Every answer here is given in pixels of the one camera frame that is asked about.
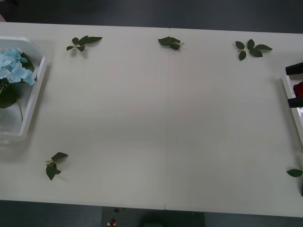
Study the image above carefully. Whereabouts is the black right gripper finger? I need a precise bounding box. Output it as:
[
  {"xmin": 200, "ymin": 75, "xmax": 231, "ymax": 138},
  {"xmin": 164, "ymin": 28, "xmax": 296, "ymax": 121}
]
[
  {"xmin": 287, "ymin": 97, "xmax": 303, "ymax": 109},
  {"xmin": 285, "ymin": 61, "xmax": 303, "ymax": 77}
]

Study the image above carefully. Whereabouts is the red rose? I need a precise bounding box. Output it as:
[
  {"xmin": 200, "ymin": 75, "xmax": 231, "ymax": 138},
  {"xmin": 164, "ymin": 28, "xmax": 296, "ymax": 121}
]
[{"xmin": 293, "ymin": 81, "xmax": 303, "ymax": 98}]

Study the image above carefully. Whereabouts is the dark robot base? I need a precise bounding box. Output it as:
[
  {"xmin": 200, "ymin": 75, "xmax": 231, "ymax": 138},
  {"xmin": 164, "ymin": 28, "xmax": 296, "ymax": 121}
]
[{"xmin": 101, "ymin": 205, "xmax": 205, "ymax": 227}]

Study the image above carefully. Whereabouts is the shallow white box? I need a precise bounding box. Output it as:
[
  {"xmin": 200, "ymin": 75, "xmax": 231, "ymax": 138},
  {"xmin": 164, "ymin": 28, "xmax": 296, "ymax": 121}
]
[
  {"xmin": 0, "ymin": 36, "xmax": 51, "ymax": 142},
  {"xmin": 281, "ymin": 75, "xmax": 303, "ymax": 152}
]

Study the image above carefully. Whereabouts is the loose green leaf sprig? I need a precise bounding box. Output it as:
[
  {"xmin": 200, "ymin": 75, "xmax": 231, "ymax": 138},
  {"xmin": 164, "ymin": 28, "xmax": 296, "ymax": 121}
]
[
  {"xmin": 45, "ymin": 152, "xmax": 69, "ymax": 181},
  {"xmin": 235, "ymin": 39, "xmax": 274, "ymax": 61},
  {"xmin": 286, "ymin": 165, "xmax": 303, "ymax": 197},
  {"xmin": 66, "ymin": 35, "xmax": 103, "ymax": 52},
  {"xmin": 158, "ymin": 36, "xmax": 185, "ymax": 51}
]

